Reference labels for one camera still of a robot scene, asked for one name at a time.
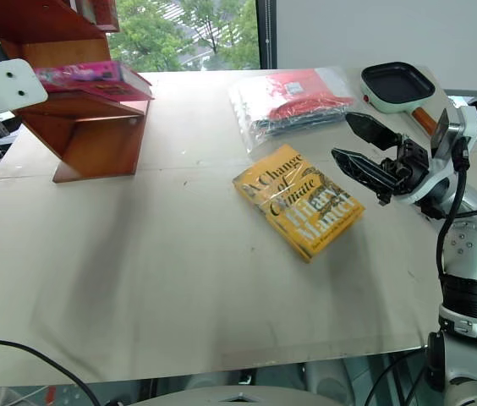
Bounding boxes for black window frame post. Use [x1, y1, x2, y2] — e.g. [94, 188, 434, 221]
[256, 0, 278, 71]

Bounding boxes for clear plastic bag red contents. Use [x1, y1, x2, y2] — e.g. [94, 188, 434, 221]
[228, 66, 356, 155]

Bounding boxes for yellow hardcover book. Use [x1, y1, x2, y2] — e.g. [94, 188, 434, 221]
[232, 143, 367, 264]

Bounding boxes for pink book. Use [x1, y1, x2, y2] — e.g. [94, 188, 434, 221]
[31, 60, 155, 102]

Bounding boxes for wooden bookshelf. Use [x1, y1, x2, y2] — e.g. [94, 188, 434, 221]
[0, 0, 153, 184]

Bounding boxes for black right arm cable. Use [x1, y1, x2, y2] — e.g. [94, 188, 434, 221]
[436, 138, 477, 278]

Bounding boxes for mint green electric frying pan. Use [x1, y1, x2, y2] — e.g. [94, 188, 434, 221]
[359, 62, 439, 133]

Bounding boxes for thin black cable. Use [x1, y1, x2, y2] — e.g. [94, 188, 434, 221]
[0, 337, 101, 406]

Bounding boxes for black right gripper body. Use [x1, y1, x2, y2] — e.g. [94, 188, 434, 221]
[376, 135, 433, 207]

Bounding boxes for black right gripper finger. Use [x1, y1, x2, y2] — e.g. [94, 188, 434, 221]
[331, 147, 401, 198]
[344, 112, 405, 151]

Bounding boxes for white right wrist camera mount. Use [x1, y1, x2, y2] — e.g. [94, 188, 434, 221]
[407, 105, 477, 207]

